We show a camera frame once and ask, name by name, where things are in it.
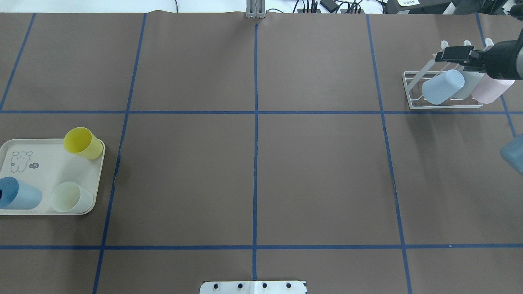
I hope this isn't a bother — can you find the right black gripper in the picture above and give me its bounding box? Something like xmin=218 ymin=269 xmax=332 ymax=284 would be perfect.
xmin=435 ymin=33 xmax=523 ymax=80

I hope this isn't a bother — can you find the blue cup back row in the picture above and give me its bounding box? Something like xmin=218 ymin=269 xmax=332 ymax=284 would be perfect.
xmin=0 ymin=177 xmax=42 ymax=210

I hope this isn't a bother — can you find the pink cup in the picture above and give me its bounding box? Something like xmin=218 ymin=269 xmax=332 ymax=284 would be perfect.
xmin=471 ymin=74 xmax=515 ymax=104

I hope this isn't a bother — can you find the light blue cup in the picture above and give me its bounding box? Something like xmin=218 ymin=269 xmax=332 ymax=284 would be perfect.
xmin=422 ymin=69 xmax=465 ymax=105

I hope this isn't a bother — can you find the cream white cup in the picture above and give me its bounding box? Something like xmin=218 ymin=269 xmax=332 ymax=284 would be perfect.
xmin=50 ymin=182 xmax=95 ymax=214

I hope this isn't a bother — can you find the yellow cup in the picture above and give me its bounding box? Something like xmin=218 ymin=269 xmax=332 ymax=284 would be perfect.
xmin=63 ymin=127 xmax=103 ymax=160

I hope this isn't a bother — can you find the grey cup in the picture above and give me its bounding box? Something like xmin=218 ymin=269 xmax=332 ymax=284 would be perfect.
xmin=450 ymin=69 xmax=485 ymax=100

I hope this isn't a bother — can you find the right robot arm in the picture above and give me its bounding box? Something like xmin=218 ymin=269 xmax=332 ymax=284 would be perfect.
xmin=435 ymin=32 xmax=523 ymax=175

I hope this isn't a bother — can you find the cream plastic tray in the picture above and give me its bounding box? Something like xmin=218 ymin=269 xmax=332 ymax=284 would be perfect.
xmin=0 ymin=139 xmax=106 ymax=216

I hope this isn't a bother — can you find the black power adapter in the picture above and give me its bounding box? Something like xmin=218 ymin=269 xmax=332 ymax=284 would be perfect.
xmin=320 ymin=0 xmax=343 ymax=13

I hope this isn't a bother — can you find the white wire cup rack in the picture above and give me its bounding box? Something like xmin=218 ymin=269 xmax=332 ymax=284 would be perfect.
xmin=402 ymin=54 xmax=486 ymax=110

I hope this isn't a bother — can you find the aluminium frame post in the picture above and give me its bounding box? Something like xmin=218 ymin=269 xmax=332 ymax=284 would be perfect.
xmin=246 ymin=0 xmax=266 ymax=19

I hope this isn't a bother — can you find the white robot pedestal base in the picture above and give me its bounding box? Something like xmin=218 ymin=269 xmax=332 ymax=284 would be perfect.
xmin=199 ymin=281 xmax=308 ymax=294

